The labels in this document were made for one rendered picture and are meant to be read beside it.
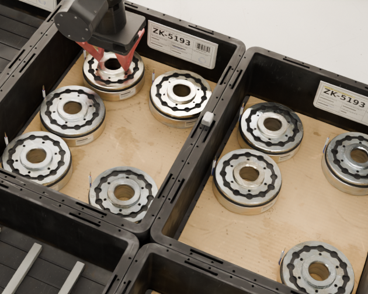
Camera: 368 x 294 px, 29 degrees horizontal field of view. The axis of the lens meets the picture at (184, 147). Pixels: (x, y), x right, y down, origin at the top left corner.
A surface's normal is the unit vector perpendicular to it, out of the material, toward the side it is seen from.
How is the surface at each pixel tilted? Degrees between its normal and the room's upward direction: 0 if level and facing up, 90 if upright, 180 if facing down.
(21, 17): 0
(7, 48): 0
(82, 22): 94
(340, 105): 90
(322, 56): 0
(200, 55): 90
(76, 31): 94
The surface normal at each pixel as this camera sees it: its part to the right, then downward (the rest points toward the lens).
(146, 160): 0.07, -0.61
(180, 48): -0.39, 0.71
